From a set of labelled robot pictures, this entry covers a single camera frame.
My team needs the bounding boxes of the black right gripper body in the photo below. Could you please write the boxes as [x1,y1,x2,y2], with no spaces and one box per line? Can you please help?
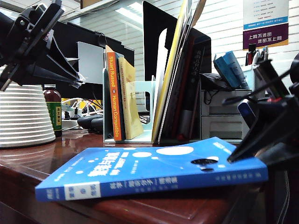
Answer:
[253,52,299,110]

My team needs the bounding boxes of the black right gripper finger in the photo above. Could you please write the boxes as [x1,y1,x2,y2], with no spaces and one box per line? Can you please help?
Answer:
[221,96,278,105]
[228,98,299,163]

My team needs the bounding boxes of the dark book Chinese title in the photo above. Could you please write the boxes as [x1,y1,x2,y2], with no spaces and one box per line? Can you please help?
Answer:
[182,43,206,140]

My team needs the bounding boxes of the stack of leaning documents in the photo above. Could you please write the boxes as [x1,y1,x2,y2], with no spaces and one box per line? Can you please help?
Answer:
[158,0,197,144]

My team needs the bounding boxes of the white cable bundle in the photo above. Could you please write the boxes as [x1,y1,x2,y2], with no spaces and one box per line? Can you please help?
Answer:
[62,98,104,117]

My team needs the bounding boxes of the white organizer drawer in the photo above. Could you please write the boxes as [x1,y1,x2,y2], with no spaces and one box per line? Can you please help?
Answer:
[200,90,251,116]
[200,116,250,140]

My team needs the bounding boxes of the white power strip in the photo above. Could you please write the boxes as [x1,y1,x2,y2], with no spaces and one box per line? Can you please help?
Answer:
[61,109,84,131]

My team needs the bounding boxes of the black red marker pen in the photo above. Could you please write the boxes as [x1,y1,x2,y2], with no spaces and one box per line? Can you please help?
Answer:
[245,43,257,66]

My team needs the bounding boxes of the white window blinds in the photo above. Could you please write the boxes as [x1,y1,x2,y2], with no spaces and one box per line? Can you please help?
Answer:
[126,0,299,110]

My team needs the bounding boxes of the pale grey flat panel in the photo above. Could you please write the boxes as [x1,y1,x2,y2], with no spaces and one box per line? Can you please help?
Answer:
[78,42,105,84]

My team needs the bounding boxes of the brown bottle green label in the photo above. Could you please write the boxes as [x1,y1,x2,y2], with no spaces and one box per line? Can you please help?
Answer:
[43,84,63,138]

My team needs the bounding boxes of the white ribbed conical kettle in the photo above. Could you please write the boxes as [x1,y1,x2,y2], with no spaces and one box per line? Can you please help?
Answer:
[0,83,57,149]

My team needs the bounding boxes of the yellow paperback book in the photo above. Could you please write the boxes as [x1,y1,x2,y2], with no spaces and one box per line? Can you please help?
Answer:
[118,57,144,140]

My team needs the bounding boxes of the purple and white poster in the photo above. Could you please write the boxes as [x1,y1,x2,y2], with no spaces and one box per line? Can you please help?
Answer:
[242,0,289,51]

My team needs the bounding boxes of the orange Human Compatible book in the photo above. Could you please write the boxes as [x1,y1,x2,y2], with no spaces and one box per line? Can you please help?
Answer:
[106,51,123,142]

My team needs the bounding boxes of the black cloth pouch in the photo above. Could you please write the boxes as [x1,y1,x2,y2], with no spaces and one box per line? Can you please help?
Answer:
[199,72,232,105]

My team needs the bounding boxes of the grey pen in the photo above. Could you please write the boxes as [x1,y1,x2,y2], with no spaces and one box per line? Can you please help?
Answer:
[259,45,269,64]

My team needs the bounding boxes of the tan manila envelope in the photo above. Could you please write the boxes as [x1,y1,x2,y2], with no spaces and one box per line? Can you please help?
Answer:
[184,0,207,33]

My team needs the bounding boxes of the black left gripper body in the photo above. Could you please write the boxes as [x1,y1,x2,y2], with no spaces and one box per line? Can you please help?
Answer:
[0,0,65,91]

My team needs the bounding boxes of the white pen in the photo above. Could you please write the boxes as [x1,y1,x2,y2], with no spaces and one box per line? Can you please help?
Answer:
[252,49,261,65]

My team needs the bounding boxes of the thin red book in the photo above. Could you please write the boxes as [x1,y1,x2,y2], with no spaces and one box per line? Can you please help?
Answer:
[171,36,196,139]

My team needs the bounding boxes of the light blue desk bookshelf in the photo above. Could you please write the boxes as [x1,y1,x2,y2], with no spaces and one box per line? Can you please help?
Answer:
[102,28,252,144]

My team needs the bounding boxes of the dark navy thin book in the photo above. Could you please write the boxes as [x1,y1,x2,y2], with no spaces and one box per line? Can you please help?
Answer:
[115,52,127,140]

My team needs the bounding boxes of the blue paperback book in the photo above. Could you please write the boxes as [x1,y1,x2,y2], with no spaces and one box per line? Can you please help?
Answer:
[35,136,269,203]

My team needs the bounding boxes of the brown cardboard box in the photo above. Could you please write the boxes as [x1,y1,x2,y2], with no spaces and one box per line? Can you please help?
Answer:
[80,0,110,10]

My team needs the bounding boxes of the small light blue book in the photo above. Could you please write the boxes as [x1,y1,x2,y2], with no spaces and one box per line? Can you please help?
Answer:
[214,50,249,91]

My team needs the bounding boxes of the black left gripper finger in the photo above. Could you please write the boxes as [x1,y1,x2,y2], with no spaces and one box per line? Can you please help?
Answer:
[43,35,84,81]
[27,55,81,88]

